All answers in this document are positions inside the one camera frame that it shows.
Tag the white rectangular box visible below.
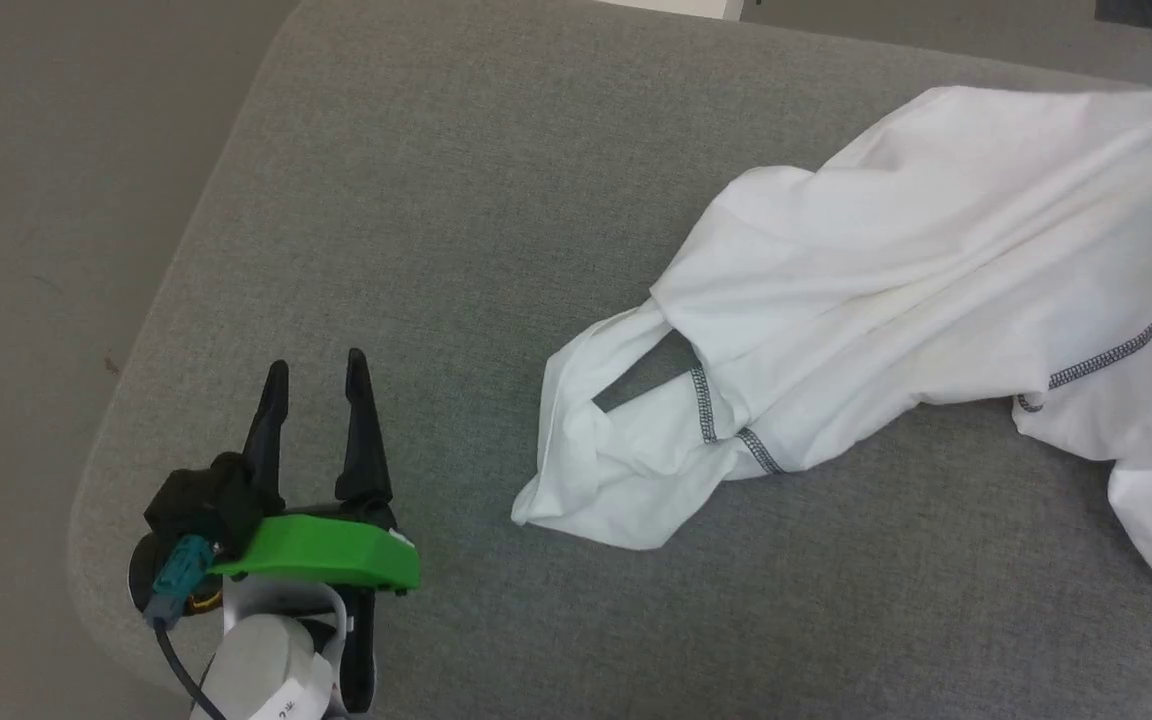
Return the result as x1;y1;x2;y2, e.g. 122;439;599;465
596;0;746;22

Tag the small black floor plate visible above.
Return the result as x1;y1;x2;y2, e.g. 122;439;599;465
1095;0;1152;30

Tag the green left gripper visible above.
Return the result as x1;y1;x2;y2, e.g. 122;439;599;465
210;347;424;598

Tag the grey fabric sofa seat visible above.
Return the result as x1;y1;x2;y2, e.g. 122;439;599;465
66;0;1152;720

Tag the white t-shirt with grey stitching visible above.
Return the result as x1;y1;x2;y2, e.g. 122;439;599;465
511;85;1152;602

